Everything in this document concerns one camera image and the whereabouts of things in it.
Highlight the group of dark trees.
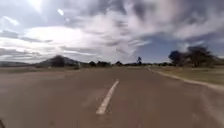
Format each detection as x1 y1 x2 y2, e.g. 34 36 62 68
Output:
167 45 218 68

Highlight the brown-grey asphalt road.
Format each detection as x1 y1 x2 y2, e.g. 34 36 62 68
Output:
0 66 224 128

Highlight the white road edge line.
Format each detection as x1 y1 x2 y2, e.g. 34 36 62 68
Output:
147 67 224 92

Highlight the dry grass verge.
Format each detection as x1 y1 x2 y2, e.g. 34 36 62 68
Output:
0 66 82 75
149 65 224 86

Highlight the white dashed centre line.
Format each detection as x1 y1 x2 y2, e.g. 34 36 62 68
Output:
95 78 120 116

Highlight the distant row of trees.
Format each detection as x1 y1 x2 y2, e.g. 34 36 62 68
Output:
87 60 174 68

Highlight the tall thin dark tree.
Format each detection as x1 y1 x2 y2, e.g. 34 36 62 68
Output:
136 55 143 66

